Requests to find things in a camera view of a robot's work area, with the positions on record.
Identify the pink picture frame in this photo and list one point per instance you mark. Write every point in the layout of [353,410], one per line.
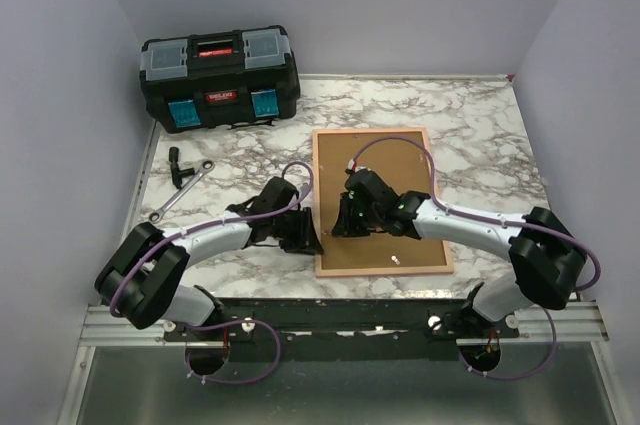
[403,167]

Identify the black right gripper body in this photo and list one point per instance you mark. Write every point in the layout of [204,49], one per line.
[366,220]

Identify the silver ratchet wrench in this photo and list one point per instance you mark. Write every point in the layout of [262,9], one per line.
[205,167]

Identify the black T-handle tool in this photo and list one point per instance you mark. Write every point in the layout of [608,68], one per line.
[178,174]

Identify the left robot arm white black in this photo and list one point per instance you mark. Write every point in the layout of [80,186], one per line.
[142,278]

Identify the black plastic toolbox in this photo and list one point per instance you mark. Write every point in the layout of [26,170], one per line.
[234,78]

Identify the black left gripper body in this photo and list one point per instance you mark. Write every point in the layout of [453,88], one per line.
[290,231]

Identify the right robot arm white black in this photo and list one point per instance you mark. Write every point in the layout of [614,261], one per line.
[545,258]

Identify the aluminium rail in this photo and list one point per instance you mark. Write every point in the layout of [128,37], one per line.
[101,329]

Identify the black mounting base plate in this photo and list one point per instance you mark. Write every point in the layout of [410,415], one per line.
[255,330]

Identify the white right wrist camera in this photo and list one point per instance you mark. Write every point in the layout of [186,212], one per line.
[352,165]

